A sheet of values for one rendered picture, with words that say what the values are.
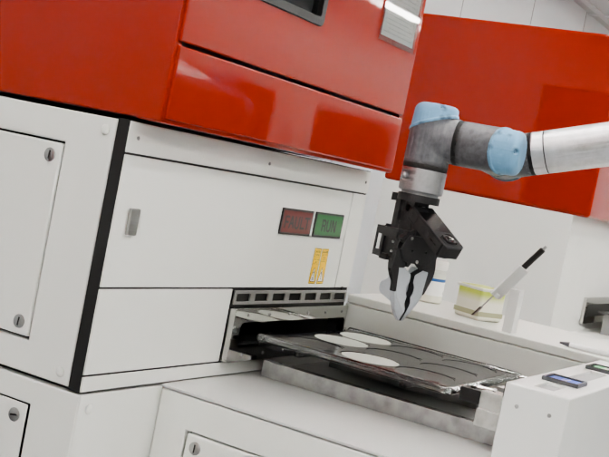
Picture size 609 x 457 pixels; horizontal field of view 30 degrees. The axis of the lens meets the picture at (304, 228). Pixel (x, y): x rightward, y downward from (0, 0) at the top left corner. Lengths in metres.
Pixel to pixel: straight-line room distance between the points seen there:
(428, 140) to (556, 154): 0.23
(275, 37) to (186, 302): 0.45
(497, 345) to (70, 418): 0.90
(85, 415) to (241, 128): 0.50
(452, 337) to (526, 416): 0.64
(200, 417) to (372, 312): 0.63
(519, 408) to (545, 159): 0.51
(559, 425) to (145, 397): 0.64
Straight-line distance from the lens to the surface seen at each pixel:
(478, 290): 2.34
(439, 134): 1.88
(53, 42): 1.76
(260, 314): 2.03
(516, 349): 2.22
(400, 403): 1.94
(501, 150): 1.85
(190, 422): 1.82
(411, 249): 1.89
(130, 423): 1.81
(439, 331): 2.27
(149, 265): 1.74
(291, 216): 2.07
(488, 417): 1.85
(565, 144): 1.96
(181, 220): 1.78
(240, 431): 1.77
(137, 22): 1.67
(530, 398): 1.64
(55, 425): 1.72
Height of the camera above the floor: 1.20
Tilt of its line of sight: 3 degrees down
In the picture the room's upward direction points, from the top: 11 degrees clockwise
